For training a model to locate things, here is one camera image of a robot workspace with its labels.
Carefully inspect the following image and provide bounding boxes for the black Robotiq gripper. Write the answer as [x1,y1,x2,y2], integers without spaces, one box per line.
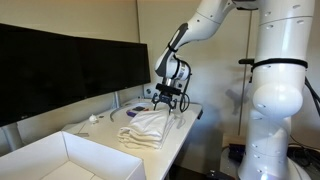
[151,92,178,116]

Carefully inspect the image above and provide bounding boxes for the red box with dark top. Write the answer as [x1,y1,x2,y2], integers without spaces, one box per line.
[131,105,151,113]

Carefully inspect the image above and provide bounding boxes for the white cardboard box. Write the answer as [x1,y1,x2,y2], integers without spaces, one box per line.
[0,130,147,180]

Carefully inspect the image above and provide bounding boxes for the white round knob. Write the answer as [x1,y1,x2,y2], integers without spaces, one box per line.
[88,113,100,125]

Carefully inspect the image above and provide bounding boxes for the black floor device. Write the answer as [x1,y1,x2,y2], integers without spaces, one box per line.
[227,143,248,163]

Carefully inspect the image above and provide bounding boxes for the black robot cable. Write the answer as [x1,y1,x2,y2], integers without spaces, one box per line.
[168,24,320,118]

